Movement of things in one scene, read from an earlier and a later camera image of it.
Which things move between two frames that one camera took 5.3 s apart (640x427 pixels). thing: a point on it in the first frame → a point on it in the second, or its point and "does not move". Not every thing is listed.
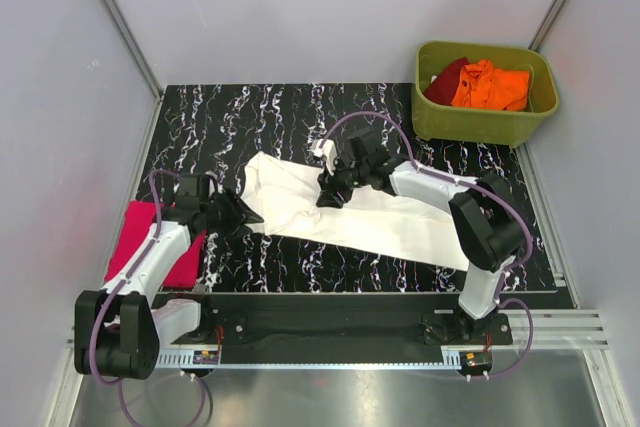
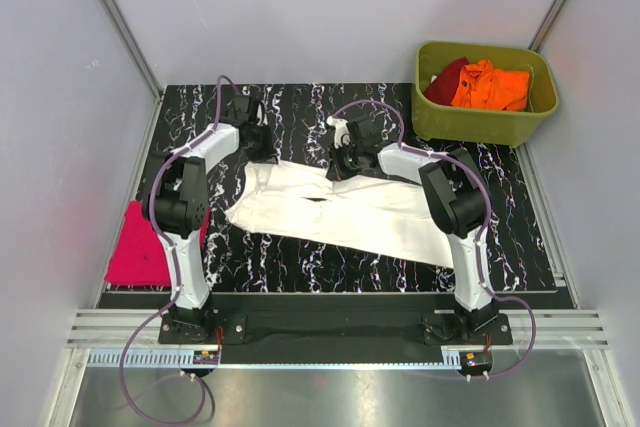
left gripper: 238,212 → 267,155
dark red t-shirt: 445,86 does not move
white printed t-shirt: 280,199 does not move
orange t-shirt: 480,85 does not move
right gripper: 330,186 → 336,171
